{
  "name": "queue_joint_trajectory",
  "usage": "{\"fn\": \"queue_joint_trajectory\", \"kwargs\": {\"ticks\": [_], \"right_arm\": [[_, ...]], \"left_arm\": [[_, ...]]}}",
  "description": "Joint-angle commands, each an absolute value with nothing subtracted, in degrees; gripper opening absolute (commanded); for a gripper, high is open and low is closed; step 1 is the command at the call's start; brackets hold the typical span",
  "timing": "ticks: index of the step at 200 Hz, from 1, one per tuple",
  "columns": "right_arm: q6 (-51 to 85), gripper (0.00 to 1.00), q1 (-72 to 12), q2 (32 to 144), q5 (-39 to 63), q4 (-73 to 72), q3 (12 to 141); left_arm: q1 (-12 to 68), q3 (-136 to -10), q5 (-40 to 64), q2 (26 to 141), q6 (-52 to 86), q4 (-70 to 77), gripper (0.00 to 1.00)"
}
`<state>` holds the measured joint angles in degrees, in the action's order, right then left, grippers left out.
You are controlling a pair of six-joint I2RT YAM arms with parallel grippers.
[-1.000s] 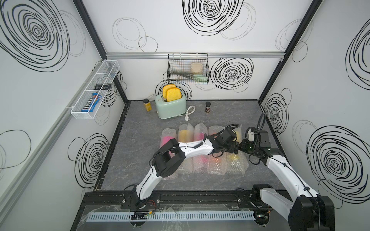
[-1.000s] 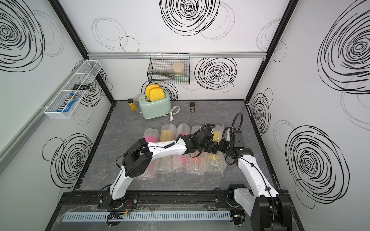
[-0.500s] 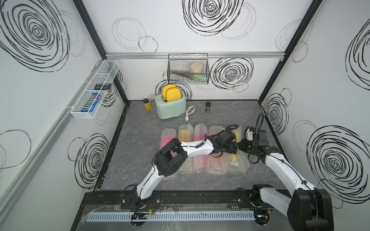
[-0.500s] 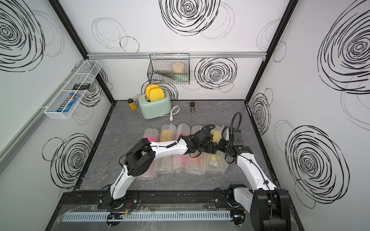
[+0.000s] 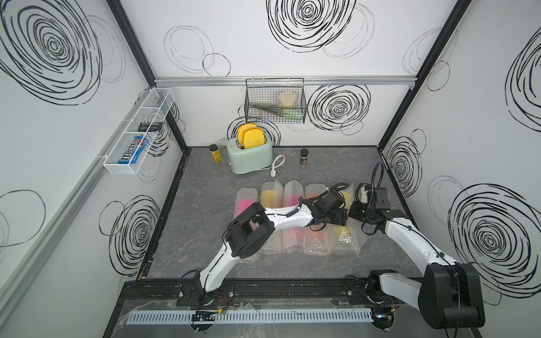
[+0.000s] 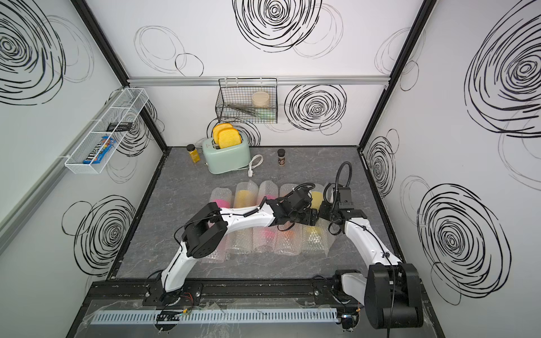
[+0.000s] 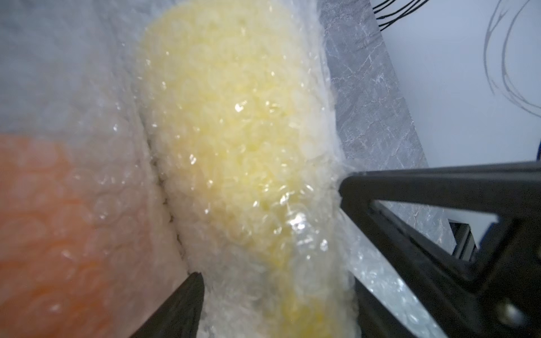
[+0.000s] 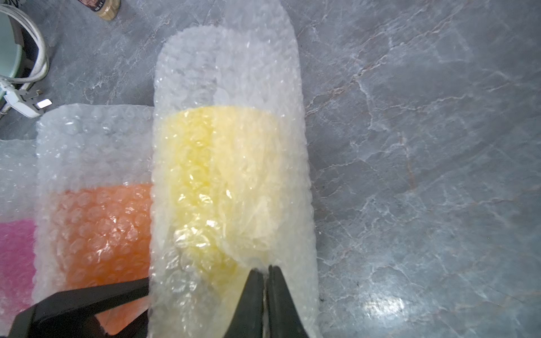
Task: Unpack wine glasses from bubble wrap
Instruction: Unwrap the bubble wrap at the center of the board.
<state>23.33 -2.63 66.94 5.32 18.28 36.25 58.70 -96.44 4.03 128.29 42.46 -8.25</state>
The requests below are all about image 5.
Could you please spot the black small box on shelf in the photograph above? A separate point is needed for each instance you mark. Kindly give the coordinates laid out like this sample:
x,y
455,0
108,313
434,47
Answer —
x,y
150,127

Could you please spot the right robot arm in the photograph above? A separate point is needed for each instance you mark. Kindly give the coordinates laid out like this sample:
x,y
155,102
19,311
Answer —
x,y
449,294

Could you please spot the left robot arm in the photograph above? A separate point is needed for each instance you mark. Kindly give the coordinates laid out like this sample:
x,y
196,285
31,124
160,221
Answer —
x,y
249,232

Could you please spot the yellow sponge toast back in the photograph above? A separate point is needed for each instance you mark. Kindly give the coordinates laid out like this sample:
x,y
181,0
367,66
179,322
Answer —
x,y
244,128

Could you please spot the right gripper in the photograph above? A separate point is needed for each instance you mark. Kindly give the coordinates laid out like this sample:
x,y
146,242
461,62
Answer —
x,y
353,211

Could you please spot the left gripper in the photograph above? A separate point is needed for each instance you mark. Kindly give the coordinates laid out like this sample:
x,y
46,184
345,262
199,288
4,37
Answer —
x,y
340,217

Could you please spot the yellow wine glass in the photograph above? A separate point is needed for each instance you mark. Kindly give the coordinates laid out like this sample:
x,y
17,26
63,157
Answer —
x,y
341,234

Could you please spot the white toaster cable plug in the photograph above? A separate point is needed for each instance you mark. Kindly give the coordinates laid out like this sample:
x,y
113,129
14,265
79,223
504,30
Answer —
x,y
277,162

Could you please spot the black wire wall basket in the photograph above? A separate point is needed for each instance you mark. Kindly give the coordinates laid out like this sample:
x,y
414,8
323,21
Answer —
x,y
261,97

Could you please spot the yellow-orange glass in wrap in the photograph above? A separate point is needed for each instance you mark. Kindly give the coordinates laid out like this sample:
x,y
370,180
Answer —
x,y
272,197

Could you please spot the pink glass in wrap, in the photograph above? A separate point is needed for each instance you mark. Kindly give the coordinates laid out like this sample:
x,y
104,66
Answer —
x,y
245,197
293,238

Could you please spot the blue candy packet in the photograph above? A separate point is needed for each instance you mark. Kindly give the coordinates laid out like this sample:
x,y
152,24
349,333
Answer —
x,y
133,151

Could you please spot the white wire wall shelf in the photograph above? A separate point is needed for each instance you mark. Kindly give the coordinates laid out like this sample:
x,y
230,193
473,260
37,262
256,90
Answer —
x,y
153,105

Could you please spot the green item in basket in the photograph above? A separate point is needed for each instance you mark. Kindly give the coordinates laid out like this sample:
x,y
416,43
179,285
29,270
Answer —
x,y
292,114

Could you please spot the yellow spice jar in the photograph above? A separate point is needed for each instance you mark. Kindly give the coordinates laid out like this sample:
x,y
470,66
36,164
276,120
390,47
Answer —
x,y
215,153

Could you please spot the pink glass in wrap, leftmost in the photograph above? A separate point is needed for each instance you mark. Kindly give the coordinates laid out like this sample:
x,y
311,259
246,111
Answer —
x,y
245,197

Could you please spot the white slotted cable duct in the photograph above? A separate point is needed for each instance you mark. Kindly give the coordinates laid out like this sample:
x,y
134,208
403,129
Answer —
x,y
237,317

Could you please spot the orange wine glass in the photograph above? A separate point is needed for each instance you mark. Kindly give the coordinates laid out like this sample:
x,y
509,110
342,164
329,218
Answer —
x,y
315,240

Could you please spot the mint green toaster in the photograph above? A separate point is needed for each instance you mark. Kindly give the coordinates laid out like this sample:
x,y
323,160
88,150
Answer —
x,y
243,161

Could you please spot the yellow sponge toast front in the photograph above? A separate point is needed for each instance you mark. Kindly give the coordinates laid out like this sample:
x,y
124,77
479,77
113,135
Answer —
x,y
253,137

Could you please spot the yellow sponge toast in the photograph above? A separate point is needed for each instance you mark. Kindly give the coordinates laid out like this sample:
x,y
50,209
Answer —
x,y
244,128
253,137

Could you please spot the pink glass in wrap, middle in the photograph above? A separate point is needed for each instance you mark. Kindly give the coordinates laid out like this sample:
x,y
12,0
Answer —
x,y
293,238

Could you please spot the dark spice jar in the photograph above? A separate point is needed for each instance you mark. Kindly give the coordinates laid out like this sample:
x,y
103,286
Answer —
x,y
304,157

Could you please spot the bubble wrap of orange glass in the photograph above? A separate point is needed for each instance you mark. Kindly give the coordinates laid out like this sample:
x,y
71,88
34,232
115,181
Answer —
x,y
313,190

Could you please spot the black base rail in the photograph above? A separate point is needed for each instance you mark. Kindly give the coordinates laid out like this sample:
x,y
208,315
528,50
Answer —
x,y
184,292

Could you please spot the beige cup in basket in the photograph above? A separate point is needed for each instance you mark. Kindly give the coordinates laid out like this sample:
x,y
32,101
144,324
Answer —
x,y
287,99

